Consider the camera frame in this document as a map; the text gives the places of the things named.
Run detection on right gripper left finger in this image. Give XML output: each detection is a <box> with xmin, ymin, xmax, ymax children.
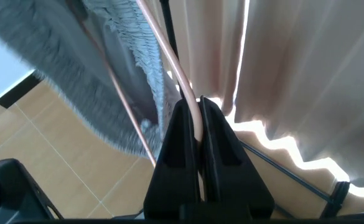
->
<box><xmin>142</xmin><ymin>98</ymin><xmax>201</xmax><ymax>219</ymax></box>

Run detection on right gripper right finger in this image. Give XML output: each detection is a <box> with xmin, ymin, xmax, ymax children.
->
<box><xmin>198</xmin><ymin>95</ymin><xmax>276</xmax><ymax>219</ymax></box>

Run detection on pink clothes hanger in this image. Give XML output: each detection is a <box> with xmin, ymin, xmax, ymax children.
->
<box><xmin>65</xmin><ymin>0</ymin><xmax>205</xmax><ymax>200</ymax></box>

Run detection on pale grey shorts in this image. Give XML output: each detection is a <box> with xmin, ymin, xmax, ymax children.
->
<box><xmin>0</xmin><ymin>0</ymin><xmax>183</xmax><ymax>159</ymax></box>

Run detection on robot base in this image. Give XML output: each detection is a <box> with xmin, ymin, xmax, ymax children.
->
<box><xmin>0</xmin><ymin>157</ymin><xmax>65</xmax><ymax>220</ymax></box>

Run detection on black clothes rack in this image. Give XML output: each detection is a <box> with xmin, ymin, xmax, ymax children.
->
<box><xmin>159</xmin><ymin>0</ymin><xmax>364</xmax><ymax>219</ymax></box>

